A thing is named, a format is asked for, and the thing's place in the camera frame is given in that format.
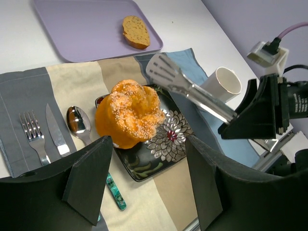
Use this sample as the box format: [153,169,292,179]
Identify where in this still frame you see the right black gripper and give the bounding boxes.
[218,74,308,140]

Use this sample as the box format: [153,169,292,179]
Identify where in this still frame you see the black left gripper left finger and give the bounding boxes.
[0,136,113,231]

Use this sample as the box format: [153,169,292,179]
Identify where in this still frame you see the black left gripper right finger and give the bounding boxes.
[185,135,308,231]

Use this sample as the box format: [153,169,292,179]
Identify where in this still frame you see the metal serving tongs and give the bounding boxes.
[146,53,238,124]

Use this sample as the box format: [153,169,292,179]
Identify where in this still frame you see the sliced bread piece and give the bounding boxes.
[122,15,151,50]

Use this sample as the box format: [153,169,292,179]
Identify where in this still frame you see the white ceramic mug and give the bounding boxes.
[200,66,242,103]

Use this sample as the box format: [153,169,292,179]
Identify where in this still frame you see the black floral square plate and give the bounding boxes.
[94,84,194,182]

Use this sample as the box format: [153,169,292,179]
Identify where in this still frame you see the striped cloth placemat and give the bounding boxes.
[0,55,259,231]

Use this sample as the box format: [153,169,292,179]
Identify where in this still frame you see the lavender plastic tray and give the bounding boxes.
[33,0,164,63]

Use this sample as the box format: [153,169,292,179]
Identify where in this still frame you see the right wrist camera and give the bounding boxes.
[247,41,289,77]

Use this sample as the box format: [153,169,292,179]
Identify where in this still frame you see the aluminium frame rail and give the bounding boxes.
[249,131,295,172]

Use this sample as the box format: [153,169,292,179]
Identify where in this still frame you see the knife with green handle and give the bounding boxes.
[45,104,71,157]

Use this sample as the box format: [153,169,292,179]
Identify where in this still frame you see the fork with green handle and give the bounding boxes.
[19,111,51,166]

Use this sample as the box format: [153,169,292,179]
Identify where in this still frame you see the spoon with green handle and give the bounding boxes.
[66,106,127,211]

